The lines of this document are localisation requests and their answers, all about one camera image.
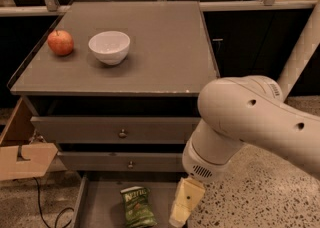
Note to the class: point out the grey top drawer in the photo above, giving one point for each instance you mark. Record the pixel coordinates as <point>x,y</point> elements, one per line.
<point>123,130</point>

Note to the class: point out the white ceramic bowl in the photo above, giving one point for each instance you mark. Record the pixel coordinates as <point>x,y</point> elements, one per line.
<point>110,47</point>

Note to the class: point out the grey middle drawer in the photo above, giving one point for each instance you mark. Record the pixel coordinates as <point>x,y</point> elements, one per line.
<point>134,162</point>

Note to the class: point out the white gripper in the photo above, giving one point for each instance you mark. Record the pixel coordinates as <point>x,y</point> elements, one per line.
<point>199,165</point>

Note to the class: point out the grey drawer cabinet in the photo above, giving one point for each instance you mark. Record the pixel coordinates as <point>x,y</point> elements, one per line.
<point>122,105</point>

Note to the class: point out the red apple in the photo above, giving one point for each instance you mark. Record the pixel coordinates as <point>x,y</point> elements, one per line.
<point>60,42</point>

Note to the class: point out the green jalapeno chip bag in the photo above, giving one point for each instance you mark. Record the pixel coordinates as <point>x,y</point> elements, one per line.
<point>138,212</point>

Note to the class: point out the grey drawer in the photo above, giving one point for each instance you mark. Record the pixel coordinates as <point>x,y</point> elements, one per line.
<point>123,130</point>
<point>100,204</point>
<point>134,162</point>

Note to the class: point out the grey bottom drawer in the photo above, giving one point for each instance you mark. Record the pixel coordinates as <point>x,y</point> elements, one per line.
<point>100,204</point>

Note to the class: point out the brown cardboard box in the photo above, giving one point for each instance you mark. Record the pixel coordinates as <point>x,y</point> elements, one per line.
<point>19,158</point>

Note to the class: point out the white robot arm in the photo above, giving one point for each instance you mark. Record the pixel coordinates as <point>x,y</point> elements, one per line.
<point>250,109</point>

